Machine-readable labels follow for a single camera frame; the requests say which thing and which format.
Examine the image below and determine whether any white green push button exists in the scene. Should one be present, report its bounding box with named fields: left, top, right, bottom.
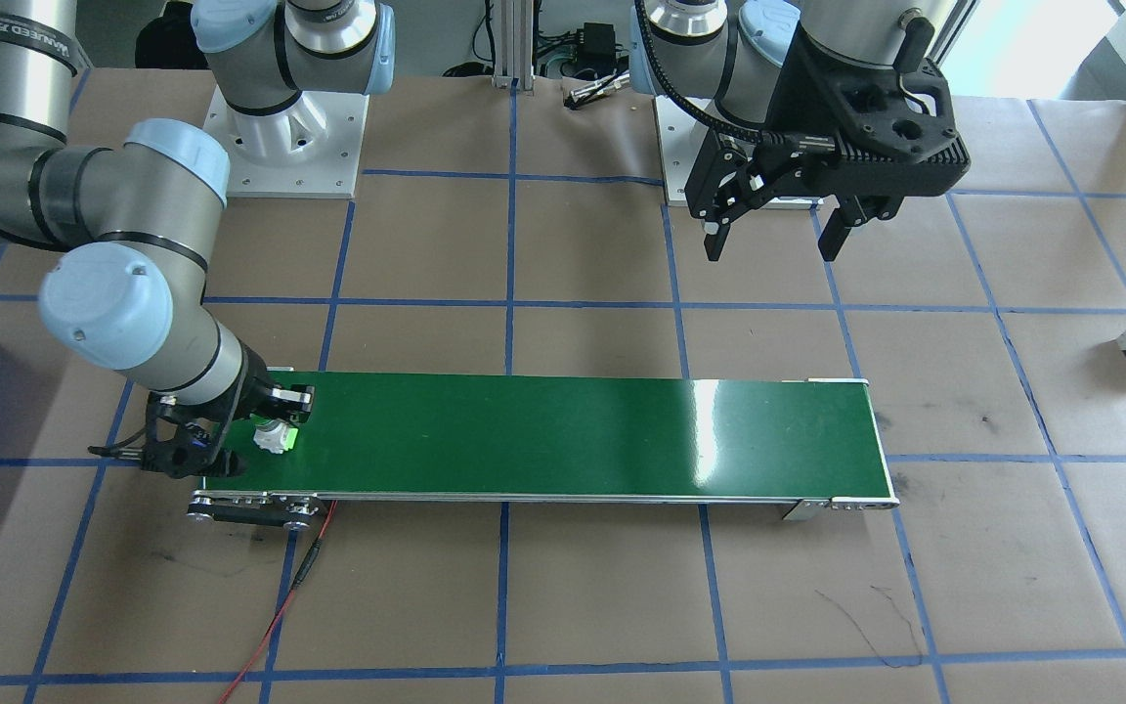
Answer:
left=253, top=416, right=302, bottom=457

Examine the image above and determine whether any black power adapter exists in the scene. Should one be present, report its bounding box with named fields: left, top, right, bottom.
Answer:
left=573, top=22, right=623, bottom=69

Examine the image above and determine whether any green belt conveyor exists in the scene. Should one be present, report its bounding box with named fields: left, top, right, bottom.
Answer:
left=184, top=368, right=901, bottom=534

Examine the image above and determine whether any black bag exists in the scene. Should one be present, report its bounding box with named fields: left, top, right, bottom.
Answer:
left=133, top=0, right=212, bottom=69

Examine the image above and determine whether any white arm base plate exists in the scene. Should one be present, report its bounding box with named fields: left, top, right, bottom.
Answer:
left=654, top=93, right=823, bottom=208
left=203, top=86, right=370, bottom=200

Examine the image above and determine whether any red black conveyor power cable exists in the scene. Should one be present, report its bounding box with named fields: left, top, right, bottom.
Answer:
left=219, top=499, right=337, bottom=704

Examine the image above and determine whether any silver cable connector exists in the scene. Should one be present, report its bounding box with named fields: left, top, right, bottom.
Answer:
left=568, top=70, right=632, bottom=109

